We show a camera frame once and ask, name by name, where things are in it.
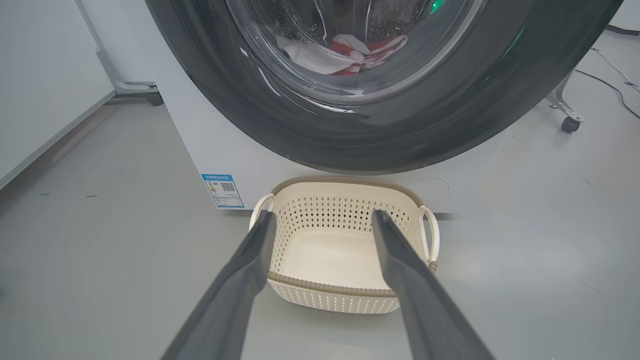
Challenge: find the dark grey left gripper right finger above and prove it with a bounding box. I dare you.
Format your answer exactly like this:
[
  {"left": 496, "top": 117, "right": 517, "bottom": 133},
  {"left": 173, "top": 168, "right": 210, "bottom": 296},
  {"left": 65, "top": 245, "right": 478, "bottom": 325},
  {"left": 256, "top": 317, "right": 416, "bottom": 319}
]
[{"left": 371, "top": 209, "right": 496, "bottom": 360}]

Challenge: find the white partition board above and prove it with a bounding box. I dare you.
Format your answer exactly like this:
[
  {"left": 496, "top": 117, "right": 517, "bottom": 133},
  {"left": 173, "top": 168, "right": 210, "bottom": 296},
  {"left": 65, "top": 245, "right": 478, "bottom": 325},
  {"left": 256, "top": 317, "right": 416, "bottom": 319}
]
[{"left": 607, "top": 0, "right": 640, "bottom": 36}]

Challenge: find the cream perforated laundry basket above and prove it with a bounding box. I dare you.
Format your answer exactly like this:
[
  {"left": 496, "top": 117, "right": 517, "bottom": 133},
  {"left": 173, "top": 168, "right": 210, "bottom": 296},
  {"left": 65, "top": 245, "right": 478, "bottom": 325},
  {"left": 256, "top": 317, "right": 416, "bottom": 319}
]
[{"left": 249, "top": 176, "right": 441, "bottom": 315}]

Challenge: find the grey floor cable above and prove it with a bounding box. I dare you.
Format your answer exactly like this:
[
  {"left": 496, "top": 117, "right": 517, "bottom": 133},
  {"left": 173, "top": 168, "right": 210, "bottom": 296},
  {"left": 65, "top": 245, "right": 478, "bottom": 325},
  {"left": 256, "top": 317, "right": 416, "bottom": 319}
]
[{"left": 590, "top": 47, "right": 640, "bottom": 93}]

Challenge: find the black-rimmed glass washing machine door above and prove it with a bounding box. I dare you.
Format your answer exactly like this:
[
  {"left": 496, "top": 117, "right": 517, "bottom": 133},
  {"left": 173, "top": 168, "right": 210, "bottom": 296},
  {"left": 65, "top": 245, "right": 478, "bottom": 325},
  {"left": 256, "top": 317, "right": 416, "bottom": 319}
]
[{"left": 145, "top": 0, "right": 623, "bottom": 175}]

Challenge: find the white front-load washing machine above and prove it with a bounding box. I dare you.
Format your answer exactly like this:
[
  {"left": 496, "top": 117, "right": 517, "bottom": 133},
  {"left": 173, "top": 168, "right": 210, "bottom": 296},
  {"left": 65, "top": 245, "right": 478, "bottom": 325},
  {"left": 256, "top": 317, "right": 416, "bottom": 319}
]
[{"left": 145, "top": 0, "right": 626, "bottom": 216}]

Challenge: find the black floor cable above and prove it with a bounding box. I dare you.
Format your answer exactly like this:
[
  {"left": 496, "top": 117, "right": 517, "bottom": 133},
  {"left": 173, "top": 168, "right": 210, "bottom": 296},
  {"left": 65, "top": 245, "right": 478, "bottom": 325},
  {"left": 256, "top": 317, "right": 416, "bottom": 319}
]
[{"left": 575, "top": 69, "right": 640, "bottom": 120}]

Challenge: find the blue energy label sticker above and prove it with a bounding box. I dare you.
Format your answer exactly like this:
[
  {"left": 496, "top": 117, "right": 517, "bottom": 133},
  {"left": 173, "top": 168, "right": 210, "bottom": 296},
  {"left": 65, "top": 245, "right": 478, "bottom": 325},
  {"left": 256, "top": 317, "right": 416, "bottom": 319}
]
[{"left": 201, "top": 173, "right": 245, "bottom": 209}]

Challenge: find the red and white sports shirt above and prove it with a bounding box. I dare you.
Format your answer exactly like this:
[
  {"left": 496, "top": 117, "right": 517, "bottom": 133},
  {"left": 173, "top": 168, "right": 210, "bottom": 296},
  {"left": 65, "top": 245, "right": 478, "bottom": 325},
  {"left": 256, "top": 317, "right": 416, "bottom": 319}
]
[
  {"left": 275, "top": 35, "right": 368, "bottom": 76},
  {"left": 330, "top": 33, "right": 408, "bottom": 76}
]

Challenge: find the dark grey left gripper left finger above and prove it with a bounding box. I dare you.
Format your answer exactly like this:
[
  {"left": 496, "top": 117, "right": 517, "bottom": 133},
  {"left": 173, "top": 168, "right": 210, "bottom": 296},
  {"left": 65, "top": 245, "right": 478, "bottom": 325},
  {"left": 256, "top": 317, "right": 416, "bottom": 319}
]
[{"left": 161, "top": 211, "right": 278, "bottom": 360}]

